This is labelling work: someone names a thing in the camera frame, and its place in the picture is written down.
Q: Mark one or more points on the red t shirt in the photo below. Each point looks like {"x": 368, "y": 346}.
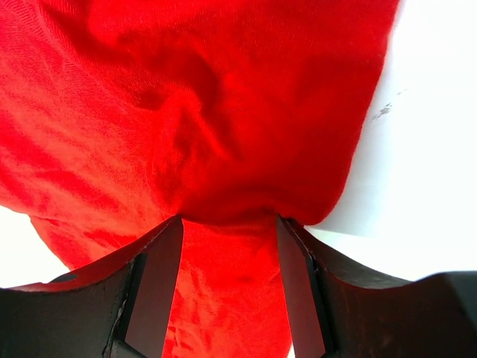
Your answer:
{"x": 116, "y": 115}

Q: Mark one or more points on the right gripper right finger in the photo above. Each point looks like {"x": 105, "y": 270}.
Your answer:
{"x": 338, "y": 307}

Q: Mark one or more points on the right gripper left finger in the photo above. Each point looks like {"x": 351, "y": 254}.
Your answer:
{"x": 117, "y": 306}

